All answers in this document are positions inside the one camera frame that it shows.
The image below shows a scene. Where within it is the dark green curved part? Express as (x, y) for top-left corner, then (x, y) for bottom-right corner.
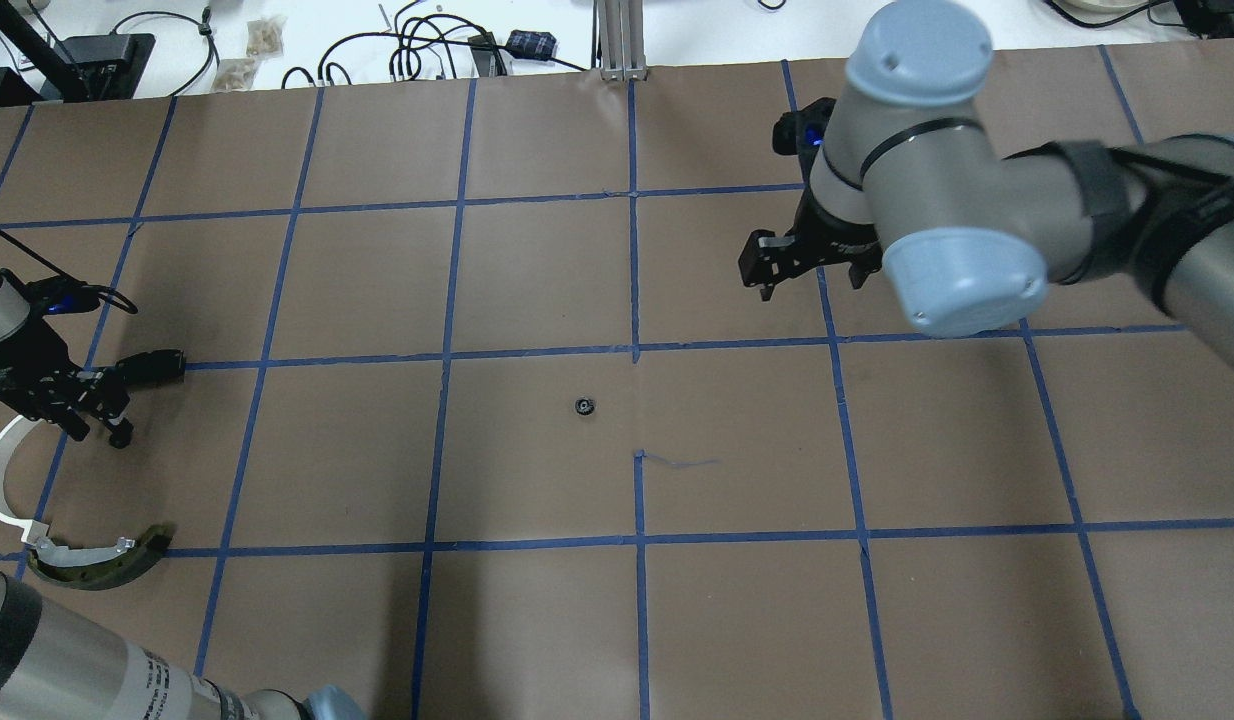
(27, 522), (175, 592)

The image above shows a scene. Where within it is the black power adapter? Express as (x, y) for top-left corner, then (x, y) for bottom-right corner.
(503, 28), (558, 61)

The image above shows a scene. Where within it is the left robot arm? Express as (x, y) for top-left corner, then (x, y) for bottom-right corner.
(0, 269), (365, 719)

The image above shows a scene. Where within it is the aluminium frame post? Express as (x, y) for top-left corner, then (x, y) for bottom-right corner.
(591, 1), (648, 82)

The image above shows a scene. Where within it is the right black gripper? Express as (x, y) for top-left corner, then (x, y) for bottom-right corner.
(739, 98), (884, 303)

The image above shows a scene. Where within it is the black camera stand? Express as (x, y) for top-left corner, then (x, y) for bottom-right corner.
(0, 1), (157, 103)

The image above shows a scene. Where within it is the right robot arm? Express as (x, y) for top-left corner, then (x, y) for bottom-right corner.
(739, 1), (1234, 369)

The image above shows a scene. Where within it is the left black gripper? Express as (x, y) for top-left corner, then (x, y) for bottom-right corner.
(0, 275), (188, 448)

